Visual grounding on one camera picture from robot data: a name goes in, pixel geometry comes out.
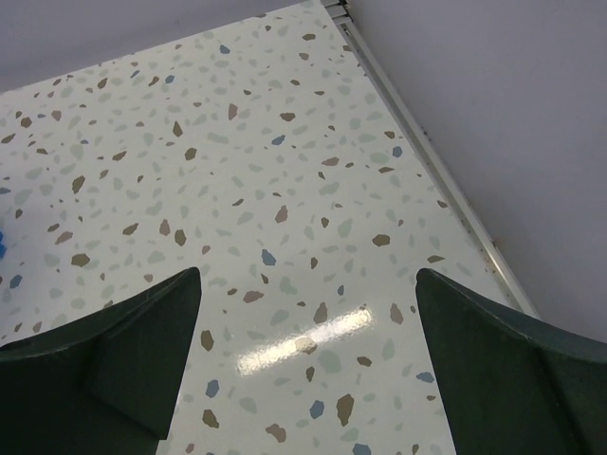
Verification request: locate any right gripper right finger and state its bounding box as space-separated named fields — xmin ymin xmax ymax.
xmin=415 ymin=268 xmax=606 ymax=454

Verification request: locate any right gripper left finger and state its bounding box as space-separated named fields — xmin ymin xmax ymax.
xmin=1 ymin=267 xmax=201 ymax=454

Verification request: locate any blue three-compartment plastic bin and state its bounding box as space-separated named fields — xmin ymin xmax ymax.
xmin=0 ymin=231 xmax=7 ymax=259

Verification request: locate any aluminium frame rail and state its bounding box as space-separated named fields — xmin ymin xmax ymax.
xmin=322 ymin=1 xmax=540 ymax=319

